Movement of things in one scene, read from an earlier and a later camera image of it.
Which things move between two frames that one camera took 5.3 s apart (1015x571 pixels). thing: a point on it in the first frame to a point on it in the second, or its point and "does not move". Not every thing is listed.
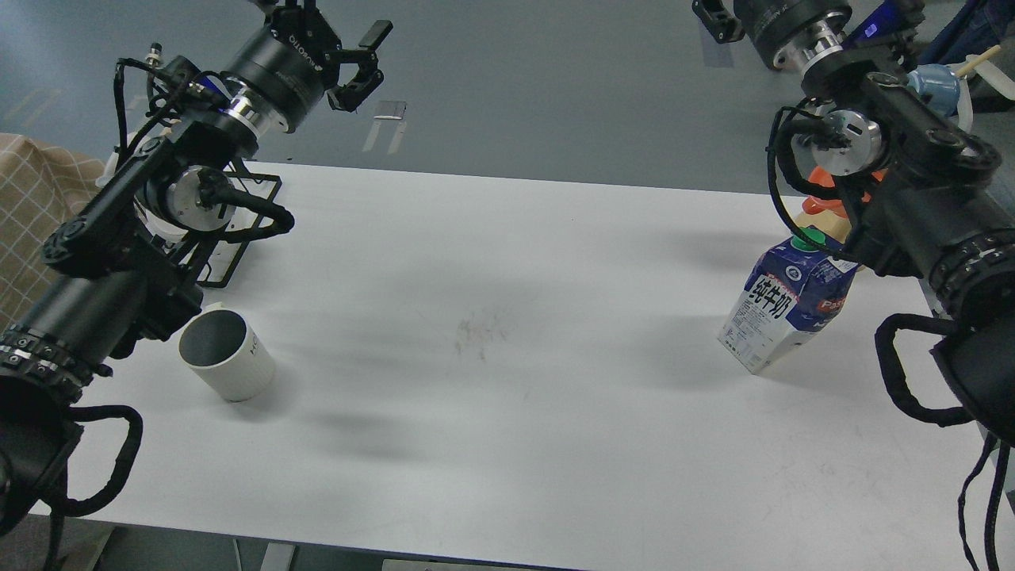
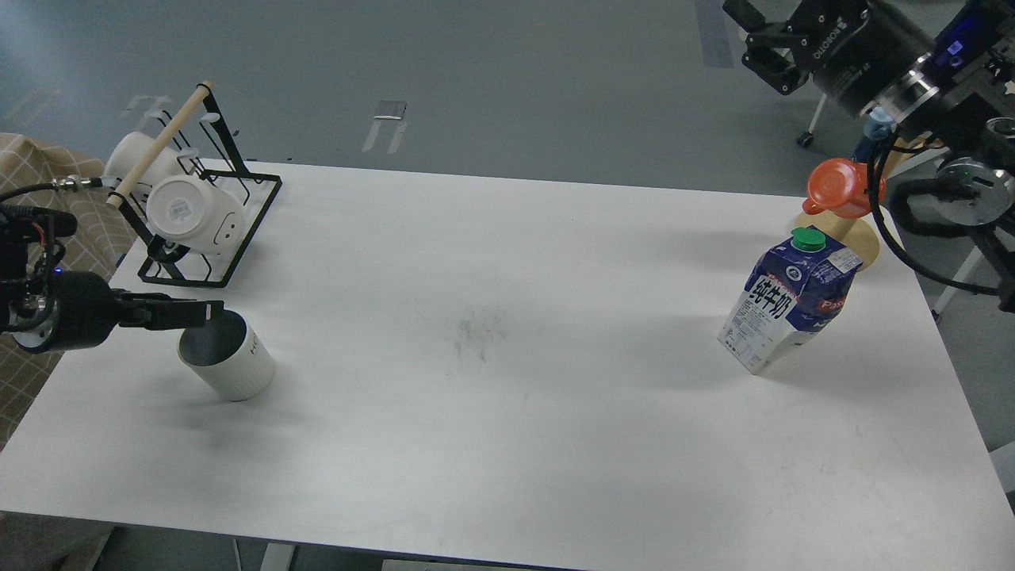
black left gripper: (285, 64) to (89, 309)
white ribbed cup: (220, 346) does not move
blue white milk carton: (792, 293) does not move
